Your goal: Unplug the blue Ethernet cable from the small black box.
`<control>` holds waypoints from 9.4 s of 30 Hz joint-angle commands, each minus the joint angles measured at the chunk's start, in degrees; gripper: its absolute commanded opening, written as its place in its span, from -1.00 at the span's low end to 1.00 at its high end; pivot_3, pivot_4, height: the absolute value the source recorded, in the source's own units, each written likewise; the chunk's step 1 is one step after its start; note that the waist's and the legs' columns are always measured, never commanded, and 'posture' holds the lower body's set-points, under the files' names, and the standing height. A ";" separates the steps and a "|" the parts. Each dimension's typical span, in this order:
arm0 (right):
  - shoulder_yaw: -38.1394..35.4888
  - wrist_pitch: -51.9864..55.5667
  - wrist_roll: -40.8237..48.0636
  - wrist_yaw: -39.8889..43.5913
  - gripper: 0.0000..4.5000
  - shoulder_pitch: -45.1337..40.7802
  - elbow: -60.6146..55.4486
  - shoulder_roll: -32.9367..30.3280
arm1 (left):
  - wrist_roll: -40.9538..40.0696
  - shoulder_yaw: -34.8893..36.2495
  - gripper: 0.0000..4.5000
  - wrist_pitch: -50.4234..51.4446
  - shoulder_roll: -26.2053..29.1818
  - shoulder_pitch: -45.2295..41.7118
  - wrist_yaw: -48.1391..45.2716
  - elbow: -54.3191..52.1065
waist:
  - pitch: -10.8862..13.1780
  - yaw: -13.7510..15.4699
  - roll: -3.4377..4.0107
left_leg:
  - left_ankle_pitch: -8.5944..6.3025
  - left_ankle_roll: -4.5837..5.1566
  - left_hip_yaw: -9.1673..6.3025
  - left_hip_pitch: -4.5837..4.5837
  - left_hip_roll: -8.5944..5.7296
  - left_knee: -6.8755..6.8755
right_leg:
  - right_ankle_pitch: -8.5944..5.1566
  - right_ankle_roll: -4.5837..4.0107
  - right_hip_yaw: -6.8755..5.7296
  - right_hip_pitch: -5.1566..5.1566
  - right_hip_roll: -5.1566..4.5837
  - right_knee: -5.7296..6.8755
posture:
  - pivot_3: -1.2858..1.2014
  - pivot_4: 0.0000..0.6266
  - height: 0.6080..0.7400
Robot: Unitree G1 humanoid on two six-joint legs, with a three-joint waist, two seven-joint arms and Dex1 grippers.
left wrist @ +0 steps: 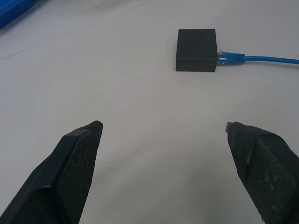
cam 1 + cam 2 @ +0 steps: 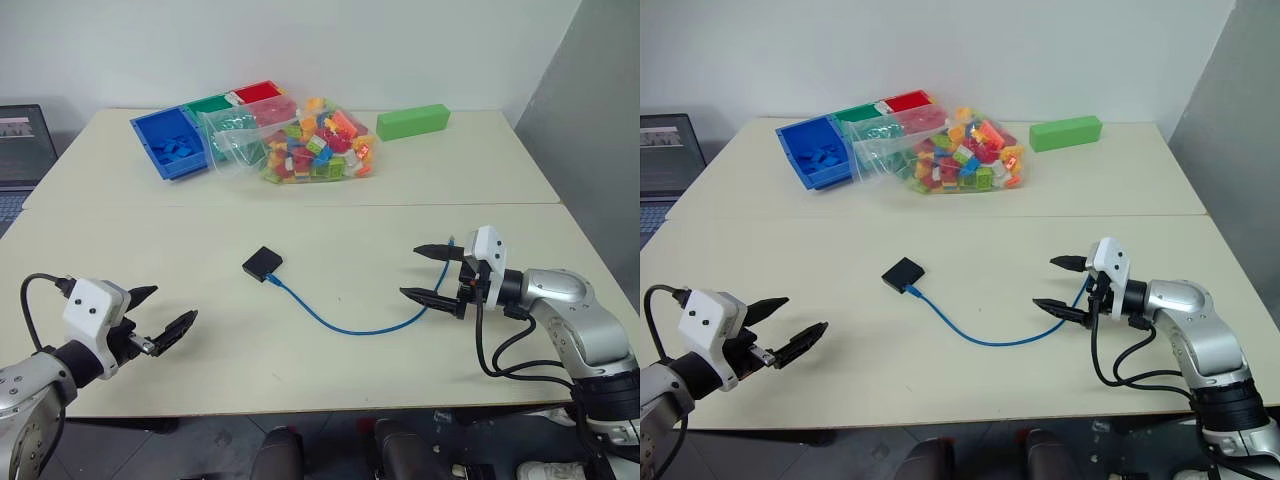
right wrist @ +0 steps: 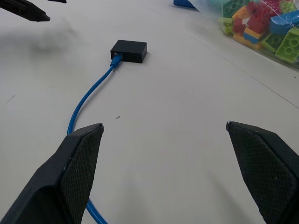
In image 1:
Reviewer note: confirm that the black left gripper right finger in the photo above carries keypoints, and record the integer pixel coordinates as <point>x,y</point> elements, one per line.
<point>264,172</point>

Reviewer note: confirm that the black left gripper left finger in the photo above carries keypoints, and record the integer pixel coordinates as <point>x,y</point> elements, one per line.
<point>67,168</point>

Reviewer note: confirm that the black box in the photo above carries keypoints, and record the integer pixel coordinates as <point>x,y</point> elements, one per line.
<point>196,50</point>

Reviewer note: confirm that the blue plastic box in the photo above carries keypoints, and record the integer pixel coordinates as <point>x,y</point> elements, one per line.
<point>10,11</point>

